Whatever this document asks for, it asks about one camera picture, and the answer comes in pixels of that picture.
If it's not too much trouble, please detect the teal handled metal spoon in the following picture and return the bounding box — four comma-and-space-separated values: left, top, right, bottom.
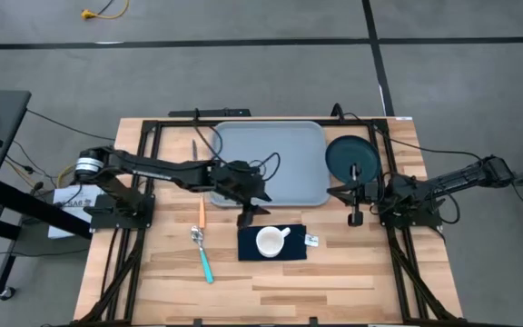
190, 225, 215, 285

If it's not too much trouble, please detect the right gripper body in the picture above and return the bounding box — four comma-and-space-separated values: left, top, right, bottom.
364, 174, 410, 209

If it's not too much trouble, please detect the black metal table frame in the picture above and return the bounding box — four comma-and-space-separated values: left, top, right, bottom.
74, 117, 463, 327

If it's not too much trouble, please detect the navy cloth napkin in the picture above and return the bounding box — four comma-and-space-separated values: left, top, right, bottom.
237, 223, 308, 263

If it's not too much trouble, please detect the dark teal plate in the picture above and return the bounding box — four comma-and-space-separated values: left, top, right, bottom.
324, 134, 383, 186

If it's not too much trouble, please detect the white paper sign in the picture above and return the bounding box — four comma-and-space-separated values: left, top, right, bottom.
47, 183, 104, 240

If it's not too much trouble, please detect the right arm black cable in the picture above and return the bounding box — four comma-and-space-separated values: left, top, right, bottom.
331, 103, 488, 161

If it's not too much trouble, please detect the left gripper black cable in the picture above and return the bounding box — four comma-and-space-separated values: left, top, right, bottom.
192, 108, 281, 183

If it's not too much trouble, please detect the white handled soup mug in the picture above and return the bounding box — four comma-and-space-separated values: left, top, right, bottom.
255, 225, 292, 259

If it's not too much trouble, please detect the yellow floor cable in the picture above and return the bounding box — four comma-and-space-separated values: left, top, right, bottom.
80, 0, 130, 21

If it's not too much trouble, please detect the grey plastic tray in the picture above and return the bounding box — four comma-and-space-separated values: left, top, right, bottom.
210, 120, 331, 209

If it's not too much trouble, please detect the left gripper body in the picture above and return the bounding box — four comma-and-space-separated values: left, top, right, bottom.
210, 159, 273, 205

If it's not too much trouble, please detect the black power strip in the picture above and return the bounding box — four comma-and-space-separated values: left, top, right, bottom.
168, 107, 252, 119

